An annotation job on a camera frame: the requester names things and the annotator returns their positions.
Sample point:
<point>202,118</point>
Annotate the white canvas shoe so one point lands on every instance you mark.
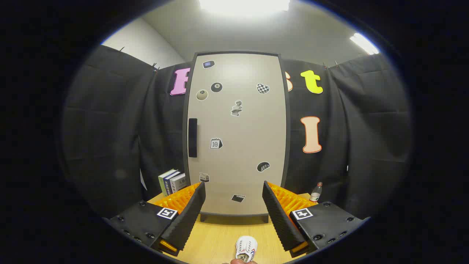
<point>246,247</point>

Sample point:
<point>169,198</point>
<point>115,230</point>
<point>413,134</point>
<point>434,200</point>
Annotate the large ceiling light panel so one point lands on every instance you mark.
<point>243,5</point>

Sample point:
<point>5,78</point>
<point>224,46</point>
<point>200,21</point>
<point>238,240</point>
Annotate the black backdrop cloth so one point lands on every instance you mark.
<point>110,128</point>

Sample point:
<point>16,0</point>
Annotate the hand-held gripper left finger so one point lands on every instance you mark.
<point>188,216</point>

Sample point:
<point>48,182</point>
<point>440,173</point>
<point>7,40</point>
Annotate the green and white book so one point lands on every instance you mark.
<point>163,181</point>

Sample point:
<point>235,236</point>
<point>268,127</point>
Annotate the blue book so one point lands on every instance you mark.
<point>170,185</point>

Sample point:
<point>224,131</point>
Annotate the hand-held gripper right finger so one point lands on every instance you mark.
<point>280,216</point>

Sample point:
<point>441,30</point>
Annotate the dark grey shoe cabinet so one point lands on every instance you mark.
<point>185,121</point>

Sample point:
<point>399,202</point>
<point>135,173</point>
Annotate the narrow ceiling light strip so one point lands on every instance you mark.
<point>364,43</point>

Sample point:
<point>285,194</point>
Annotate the clear plastic water bottle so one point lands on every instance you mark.
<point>316,193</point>

